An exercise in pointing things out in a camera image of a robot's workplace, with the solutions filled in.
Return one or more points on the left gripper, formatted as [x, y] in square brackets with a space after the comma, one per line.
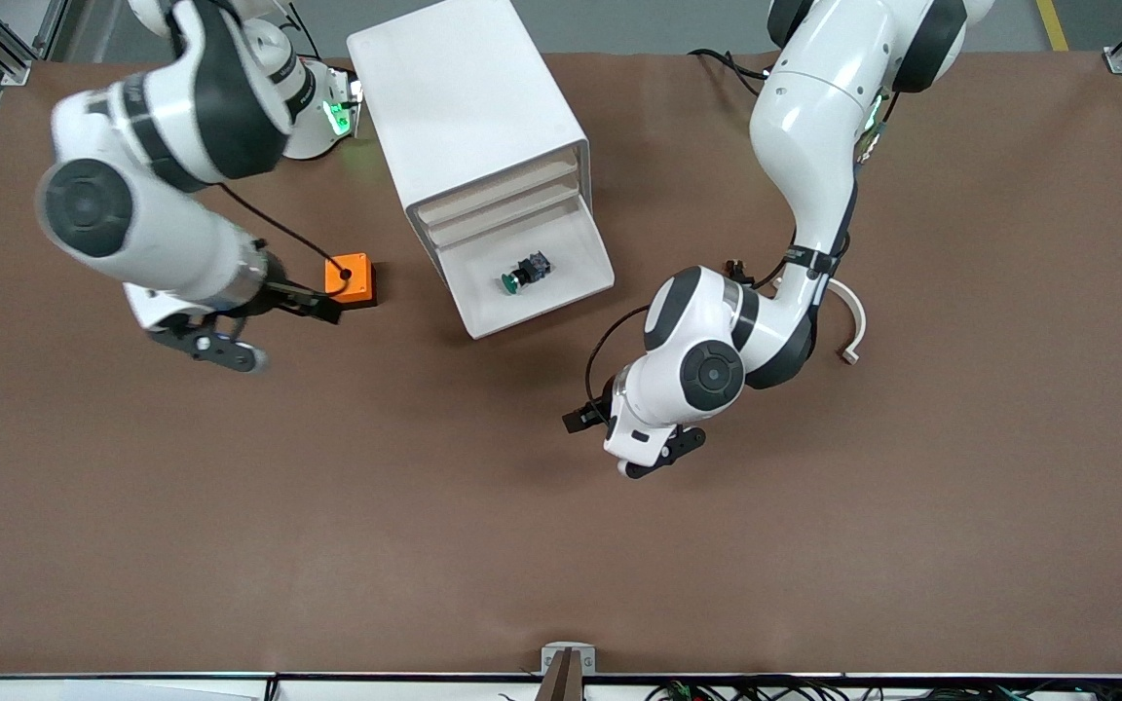
[592, 413]

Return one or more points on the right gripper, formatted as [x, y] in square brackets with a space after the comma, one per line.
[280, 292]

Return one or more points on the green push button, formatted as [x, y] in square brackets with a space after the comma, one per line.
[532, 265]

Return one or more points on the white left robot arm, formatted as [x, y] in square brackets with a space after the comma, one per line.
[814, 127]

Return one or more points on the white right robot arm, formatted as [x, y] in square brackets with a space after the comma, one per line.
[152, 224]

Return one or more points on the orange button box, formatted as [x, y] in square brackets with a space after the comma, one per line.
[335, 282]

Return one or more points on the white curved plastic clamp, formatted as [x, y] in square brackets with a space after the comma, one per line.
[860, 326]

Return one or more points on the grey metal bracket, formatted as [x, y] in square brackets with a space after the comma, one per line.
[551, 657]

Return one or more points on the brown post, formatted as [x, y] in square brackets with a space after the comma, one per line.
[566, 683]

